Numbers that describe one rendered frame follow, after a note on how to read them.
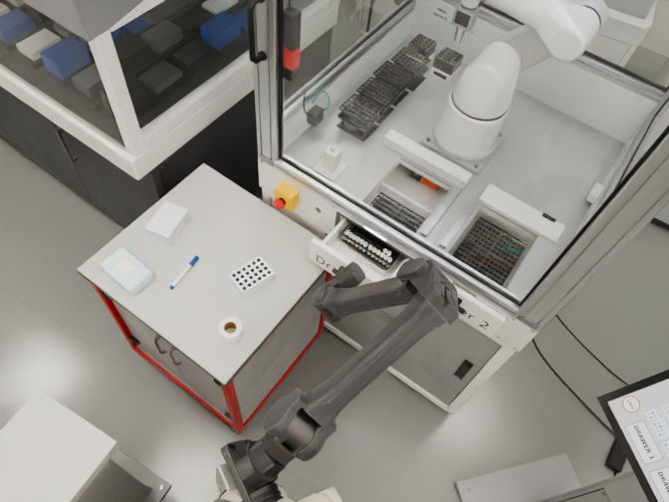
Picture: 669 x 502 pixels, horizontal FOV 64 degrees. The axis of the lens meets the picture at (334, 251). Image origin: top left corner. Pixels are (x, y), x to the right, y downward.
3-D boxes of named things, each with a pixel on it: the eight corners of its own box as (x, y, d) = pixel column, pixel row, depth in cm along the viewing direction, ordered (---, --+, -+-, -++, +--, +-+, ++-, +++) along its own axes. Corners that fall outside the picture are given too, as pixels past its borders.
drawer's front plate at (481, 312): (492, 337, 162) (504, 322, 152) (411, 285, 169) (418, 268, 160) (494, 333, 162) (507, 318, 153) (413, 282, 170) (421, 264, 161)
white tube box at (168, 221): (170, 246, 176) (167, 237, 172) (147, 237, 177) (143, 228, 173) (190, 218, 183) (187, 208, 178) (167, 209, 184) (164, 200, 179)
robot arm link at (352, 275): (311, 300, 133) (334, 323, 136) (344, 274, 130) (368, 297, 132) (316, 278, 144) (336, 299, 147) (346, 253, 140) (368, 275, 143)
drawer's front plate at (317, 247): (383, 309, 164) (389, 292, 154) (309, 259, 171) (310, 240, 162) (386, 305, 165) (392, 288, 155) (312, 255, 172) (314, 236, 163)
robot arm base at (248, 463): (218, 447, 101) (246, 508, 96) (248, 424, 99) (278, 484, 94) (246, 442, 109) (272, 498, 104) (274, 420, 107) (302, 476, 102)
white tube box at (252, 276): (243, 299, 168) (242, 293, 165) (228, 280, 171) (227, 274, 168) (275, 278, 173) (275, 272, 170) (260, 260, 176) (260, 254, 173)
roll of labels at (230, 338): (224, 347, 159) (222, 342, 156) (216, 327, 162) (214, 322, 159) (246, 338, 161) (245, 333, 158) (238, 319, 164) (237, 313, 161)
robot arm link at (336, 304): (415, 273, 100) (450, 311, 103) (428, 252, 103) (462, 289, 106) (304, 301, 135) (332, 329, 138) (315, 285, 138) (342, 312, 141)
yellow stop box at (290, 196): (289, 213, 177) (290, 200, 171) (273, 202, 179) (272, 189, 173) (299, 204, 180) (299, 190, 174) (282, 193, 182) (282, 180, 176)
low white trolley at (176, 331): (241, 444, 217) (224, 384, 153) (132, 357, 233) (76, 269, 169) (325, 339, 245) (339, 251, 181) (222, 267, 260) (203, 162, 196)
